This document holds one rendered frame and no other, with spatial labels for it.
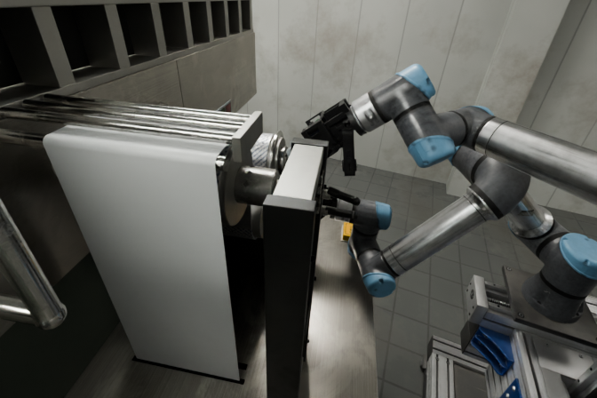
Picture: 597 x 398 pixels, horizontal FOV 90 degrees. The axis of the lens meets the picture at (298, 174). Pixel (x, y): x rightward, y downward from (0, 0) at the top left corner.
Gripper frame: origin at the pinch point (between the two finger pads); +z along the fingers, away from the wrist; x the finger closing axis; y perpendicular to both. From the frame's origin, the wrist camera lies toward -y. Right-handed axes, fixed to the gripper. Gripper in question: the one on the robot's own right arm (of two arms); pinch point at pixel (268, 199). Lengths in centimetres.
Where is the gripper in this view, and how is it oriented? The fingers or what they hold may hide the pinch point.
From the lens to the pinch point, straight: 90.7
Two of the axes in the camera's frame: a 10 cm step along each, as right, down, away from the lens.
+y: 1.0, -8.4, -5.3
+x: -1.9, 5.1, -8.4
